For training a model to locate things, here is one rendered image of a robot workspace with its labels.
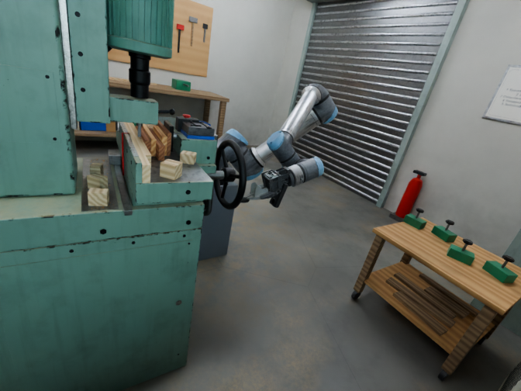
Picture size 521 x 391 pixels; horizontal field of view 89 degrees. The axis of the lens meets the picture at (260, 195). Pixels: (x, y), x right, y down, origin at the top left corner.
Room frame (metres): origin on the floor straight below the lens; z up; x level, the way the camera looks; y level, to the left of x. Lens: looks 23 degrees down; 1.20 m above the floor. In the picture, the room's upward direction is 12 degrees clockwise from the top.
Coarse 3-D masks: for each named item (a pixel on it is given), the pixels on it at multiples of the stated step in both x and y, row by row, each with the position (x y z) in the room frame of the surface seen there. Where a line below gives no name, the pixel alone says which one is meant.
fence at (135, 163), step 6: (120, 126) 0.92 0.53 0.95; (120, 132) 0.92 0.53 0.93; (120, 138) 0.92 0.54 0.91; (126, 144) 0.76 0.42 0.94; (126, 150) 0.75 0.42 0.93; (126, 156) 0.76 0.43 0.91; (132, 156) 0.66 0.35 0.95; (132, 162) 0.66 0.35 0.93; (138, 162) 0.61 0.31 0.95; (132, 168) 0.66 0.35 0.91; (138, 168) 0.61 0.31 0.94; (138, 174) 0.61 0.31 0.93; (138, 180) 0.61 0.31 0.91
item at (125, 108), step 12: (120, 96) 0.81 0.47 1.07; (132, 96) 0.86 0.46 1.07; (120, 108) 0.79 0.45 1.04; (132, 108) 0.80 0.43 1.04; (144, 108) 0.82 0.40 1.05; (156, 108) 0.84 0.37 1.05; (120, 120) 0.79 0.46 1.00; (132, 120) 0.80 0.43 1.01; (144, 120) 0.82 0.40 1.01; (156, 120) 0.84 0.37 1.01
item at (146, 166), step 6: (126, 126) 0.94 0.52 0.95; (132, 132) 0.88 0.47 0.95; (132, 138) 0.81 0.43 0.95; (138, 144) 0.76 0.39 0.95; (138, 150) 0.71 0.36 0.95; (144, 156) 0.67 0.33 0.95; (144, 162) 0.63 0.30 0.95; (144, 168) 0.61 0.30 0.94; (144, 174) 0.61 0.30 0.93; (144, 180) 0.61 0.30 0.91
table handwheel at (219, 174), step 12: (228, 144) 1.04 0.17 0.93; (216, 156) 1.13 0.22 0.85; (240, 156) 0.96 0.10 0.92; (216, 168) 1.13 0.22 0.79; (228, 168) 1.03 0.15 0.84; (240, 168) 0.94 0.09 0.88; (216, 180) 1.12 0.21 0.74; (228, 180) 1.01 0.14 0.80; (240, 180) 0.92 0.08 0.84; (216, 192) 1.08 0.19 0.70; (240, 192) 0.92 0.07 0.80; (228, 204) 0.98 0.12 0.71
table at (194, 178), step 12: (120, 144) 0.93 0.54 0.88; (168, 156) 0.86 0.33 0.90; (156, 168) 0.73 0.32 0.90; (192, 168) 0.79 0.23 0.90; (204, 168) 0.92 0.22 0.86; (132, 180) 0.66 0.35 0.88; (156, 180) 0.65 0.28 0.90; (168, 180) 0.66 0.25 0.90; (180, 180) 0.68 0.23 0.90; (192, 180) 0.70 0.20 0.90; (204, 180) 0.71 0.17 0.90; (144, 192) 0.61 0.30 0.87; (156, 192) 0.63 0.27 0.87; (168, 192) 0.65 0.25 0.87; (180, 192) 0.67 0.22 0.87; (192, 192) 0.69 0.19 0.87; (204, 192) 0.71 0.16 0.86
